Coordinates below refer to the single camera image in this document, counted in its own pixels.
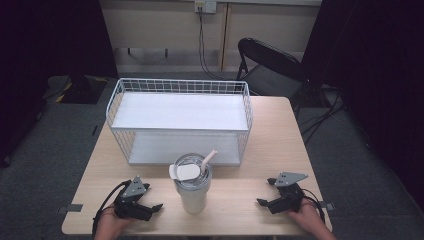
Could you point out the black curtain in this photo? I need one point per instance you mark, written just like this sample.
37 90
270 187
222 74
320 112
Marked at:
376 66
50 50

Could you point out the white wall socket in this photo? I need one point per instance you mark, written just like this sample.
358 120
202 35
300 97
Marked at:
205 5

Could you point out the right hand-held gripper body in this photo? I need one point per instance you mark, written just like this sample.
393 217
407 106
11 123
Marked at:
289 195

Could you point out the black stand base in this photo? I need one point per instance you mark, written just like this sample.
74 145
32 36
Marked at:
78 90

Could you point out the black folding chair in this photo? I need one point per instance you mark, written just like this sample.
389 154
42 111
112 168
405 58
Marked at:
271 71

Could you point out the person's right hand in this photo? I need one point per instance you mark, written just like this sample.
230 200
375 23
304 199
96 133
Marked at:
308 216

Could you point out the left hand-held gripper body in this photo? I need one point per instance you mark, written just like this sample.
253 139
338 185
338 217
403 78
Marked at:
133 191

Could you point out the grey tape strip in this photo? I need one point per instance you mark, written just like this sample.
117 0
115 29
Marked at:
328 206
70 208

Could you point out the white tumbler cup with straw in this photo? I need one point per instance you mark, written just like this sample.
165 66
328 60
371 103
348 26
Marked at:
193 196

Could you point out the person's left hand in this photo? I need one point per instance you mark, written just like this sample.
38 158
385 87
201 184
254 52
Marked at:
111 223

